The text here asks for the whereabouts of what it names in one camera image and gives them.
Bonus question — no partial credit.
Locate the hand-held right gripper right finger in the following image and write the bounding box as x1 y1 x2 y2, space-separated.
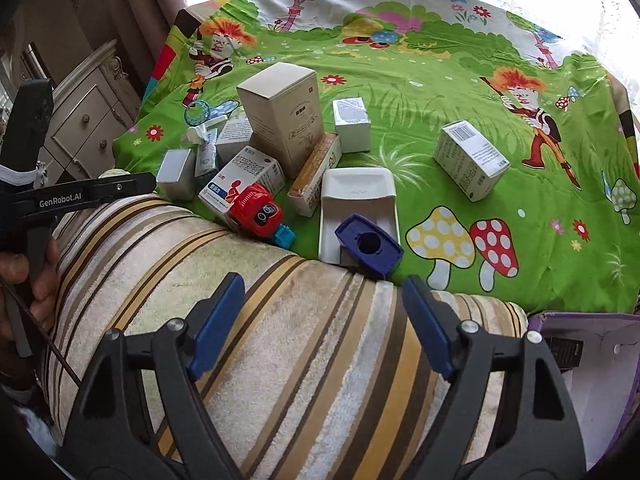
400 276 588 480

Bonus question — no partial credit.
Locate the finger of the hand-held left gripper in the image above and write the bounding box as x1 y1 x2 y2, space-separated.
97 172 157 204

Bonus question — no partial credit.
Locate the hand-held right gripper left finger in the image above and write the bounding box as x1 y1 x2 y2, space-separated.
60 272 246 480

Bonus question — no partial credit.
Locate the teal white box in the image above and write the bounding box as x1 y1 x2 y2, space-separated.
194 127 219 177

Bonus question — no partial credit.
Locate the purple white cardboard box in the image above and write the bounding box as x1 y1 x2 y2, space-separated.
527 310 640 466

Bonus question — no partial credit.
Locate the long yellow box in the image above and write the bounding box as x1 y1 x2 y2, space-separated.
287 132 343 217

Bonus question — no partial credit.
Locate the person's left hand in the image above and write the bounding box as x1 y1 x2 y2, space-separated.
0 236 61 388

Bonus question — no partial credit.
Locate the small grey box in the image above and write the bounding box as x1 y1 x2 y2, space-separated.
156 149 197 202

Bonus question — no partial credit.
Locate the cream carved nightstand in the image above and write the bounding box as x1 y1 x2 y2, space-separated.
20 40 143 186

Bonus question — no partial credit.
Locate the white plastic tube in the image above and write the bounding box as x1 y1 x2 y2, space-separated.
186 114 229 145

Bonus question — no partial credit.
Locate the brown striped plush blanket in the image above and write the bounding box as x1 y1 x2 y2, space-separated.
42 192 531 480

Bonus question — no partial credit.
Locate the blue white medicine box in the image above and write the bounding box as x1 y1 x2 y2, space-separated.
198 145 286 221

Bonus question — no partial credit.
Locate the small white printed box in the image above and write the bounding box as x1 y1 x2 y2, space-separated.
215 117 254 163

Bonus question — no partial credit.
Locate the red toy car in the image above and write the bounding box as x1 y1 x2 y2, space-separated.
227 183 296 249

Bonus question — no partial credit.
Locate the white plastic tray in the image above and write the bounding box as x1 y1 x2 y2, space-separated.
319 167 400 267

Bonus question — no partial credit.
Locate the white barcode medicine box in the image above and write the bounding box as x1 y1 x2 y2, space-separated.
433 121 511 202

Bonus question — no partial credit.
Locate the tall beige cardboard box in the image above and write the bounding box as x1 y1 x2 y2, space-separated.
236 62 326 179

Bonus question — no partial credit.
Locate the brown curtain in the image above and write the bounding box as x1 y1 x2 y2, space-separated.
115 0 197 86

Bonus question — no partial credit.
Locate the small white glossy box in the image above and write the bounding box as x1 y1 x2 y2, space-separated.
332 96 372 153

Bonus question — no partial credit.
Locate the green cartoon printed blanket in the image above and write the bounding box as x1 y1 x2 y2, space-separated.
112 0 640 316

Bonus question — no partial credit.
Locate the thin black cable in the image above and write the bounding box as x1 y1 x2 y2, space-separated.
0 277 82 387

